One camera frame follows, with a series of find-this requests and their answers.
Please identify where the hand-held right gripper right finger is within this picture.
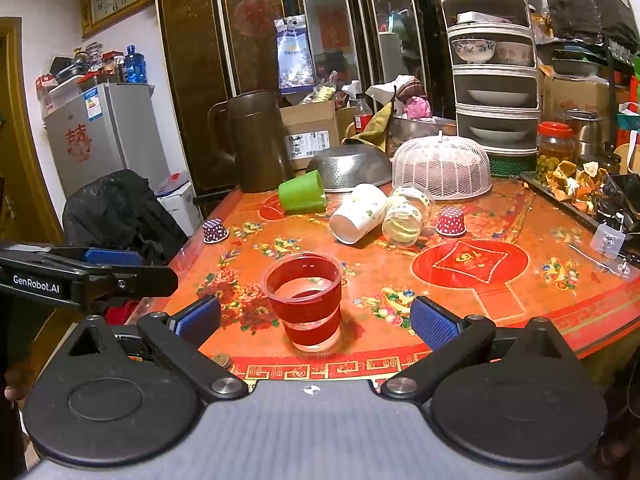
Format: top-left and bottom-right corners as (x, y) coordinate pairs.
(380, 295), (572, 404)

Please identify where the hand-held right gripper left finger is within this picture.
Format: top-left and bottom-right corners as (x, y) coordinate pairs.
(66, 293), (250, 404)

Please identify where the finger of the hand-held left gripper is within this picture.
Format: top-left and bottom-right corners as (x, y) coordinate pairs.
(75, 263), (180, 307)
(50, 245), (144, 268)

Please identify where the clear cup with red band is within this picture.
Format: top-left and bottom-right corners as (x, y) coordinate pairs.
(259, 253), (344, 354)

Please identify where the purple dotted small cup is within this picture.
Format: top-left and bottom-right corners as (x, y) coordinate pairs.
(202, 218), (230, 244)

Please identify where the red dotted small cup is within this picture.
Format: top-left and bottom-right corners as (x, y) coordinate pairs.
(435, 206), (467, 237)

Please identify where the clear glass cup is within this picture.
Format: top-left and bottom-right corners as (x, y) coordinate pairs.
(381, 186), (435, 247)

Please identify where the white floral paper cup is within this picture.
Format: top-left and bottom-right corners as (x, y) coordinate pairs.
(329, 183), (390, 246)

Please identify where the green plastic cup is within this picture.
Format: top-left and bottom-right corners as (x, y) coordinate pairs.
(278, 170), (328, 215)

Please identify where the white carton box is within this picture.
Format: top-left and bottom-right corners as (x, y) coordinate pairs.
(157, 180), (204, 239)

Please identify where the silver refrigerator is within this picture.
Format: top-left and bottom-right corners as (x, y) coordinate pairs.
(43, 82), (171, 199)

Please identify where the white mesh food cover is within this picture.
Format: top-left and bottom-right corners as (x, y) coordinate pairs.
(391, 131), (494, 202)

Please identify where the dark tray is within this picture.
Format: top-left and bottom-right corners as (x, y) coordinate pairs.
(519, 160), (640, 228)

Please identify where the green plastic basket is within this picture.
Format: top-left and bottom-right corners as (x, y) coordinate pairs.
(487, 152), (539, 177)

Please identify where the metal hook bar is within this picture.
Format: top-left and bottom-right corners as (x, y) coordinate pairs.
(569, 242), (632, 277)

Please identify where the metal colander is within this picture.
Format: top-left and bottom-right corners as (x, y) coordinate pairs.
(305, 142), (394, 194)

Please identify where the brown plastic pitcher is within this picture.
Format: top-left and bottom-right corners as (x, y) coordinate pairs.
(207, 90), (296, 195)

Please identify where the clear adhesive hook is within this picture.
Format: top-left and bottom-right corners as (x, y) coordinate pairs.
(589, 223), (627, 257)

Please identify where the blue water bottle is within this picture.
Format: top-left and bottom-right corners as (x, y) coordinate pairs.
(122, 45), (149, 85)

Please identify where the pile of orange peels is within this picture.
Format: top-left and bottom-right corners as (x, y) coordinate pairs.
(544, 160), (609, 212)

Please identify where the metal basin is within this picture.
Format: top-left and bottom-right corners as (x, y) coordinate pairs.
(394, 115), (459, 144)

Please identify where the white plate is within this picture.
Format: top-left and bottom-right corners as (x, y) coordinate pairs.
(467, 89), (531, 107)
(469, 125), (531, 142)

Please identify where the olive green cloth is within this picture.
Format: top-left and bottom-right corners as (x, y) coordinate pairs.
(342, 102), (396, 154)

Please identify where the glass jar with red lid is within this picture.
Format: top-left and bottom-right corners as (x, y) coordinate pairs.
(535, 121), (576, 184)

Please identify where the pink cloth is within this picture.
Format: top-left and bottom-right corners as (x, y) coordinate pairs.
(403, 95), (432, 120)

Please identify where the dark mirrored wardrobe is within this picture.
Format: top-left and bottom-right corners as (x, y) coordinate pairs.
(152, 0), (452, 197)

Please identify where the cardboard box with label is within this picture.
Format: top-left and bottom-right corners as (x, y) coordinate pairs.
(279, 100), (341, 171)

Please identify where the metal pot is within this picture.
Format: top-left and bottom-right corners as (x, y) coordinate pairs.
(565, 109), (606, 162)

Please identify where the white stacked dish rack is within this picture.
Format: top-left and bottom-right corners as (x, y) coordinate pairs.
(432, 0), (544, 157)

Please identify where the large brown cardboard box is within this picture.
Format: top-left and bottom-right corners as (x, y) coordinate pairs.
(542, 75), (632, 127)

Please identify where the blue and white plastic bag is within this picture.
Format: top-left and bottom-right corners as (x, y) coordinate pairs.
(273, 13), (317, 95)

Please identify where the floral ceramic bowl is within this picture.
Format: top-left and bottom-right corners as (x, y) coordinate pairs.
(451, 38), (497, 65)

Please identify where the pale patterned bowl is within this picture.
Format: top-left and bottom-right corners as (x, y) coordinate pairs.
(494, 41), (535, 67)

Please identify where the wooden door frame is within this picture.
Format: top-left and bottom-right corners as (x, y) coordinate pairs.
(0, 17), (64, 247)

